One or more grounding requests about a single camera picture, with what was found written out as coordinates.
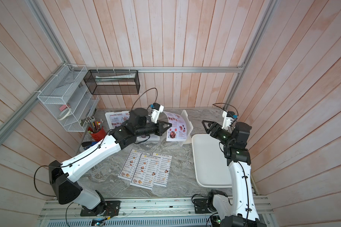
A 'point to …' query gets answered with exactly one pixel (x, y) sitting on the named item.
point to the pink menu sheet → (178, 131)
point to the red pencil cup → (96, 130)
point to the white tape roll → (64, 114)
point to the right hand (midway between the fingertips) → (204, 122)
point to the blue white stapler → (85, 145)
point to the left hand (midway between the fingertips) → (171, 128)
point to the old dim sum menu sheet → (163, 169)
